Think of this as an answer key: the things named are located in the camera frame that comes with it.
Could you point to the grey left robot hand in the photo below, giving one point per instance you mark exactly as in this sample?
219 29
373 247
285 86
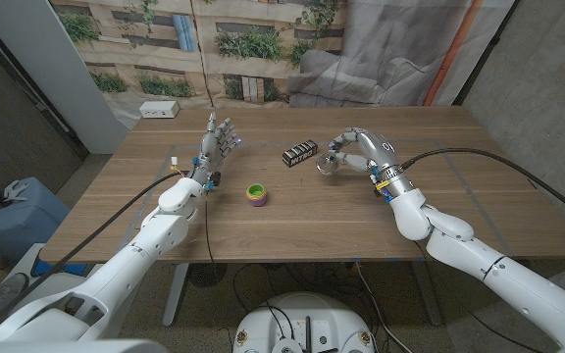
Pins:
212 147

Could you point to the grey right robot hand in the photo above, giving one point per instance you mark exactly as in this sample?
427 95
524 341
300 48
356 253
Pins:
378 149

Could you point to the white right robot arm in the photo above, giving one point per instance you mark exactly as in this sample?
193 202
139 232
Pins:
483 260

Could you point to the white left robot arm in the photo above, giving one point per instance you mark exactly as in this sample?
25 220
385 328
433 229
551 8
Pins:
130 265

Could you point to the stacked colourful toy cups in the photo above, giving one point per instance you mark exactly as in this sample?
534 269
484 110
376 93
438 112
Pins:
256 194

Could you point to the black Nitro golf ball box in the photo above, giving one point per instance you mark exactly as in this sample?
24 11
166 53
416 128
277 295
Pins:
300 153

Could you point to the white power strip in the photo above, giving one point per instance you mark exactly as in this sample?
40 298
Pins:
159 109

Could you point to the printed fabric backdrop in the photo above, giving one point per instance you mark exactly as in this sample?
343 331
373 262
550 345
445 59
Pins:
263 73

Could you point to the black round floor base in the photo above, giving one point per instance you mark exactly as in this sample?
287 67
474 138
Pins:
207 274

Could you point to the white table leg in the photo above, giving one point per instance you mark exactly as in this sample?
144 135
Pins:
174 299
427 294

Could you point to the white pillar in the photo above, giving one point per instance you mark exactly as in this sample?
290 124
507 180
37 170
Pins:
62 73

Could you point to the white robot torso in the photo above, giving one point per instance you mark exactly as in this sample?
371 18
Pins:
307 318

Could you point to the white blue machine base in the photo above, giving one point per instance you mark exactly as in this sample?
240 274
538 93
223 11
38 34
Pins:
57 282

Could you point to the white black handheld tool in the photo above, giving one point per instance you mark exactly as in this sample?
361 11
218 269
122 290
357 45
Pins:
8 192

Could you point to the blue plastic case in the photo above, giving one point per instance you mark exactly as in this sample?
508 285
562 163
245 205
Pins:
13 230

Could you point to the grey shoe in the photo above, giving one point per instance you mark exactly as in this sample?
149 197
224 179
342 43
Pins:
8 291

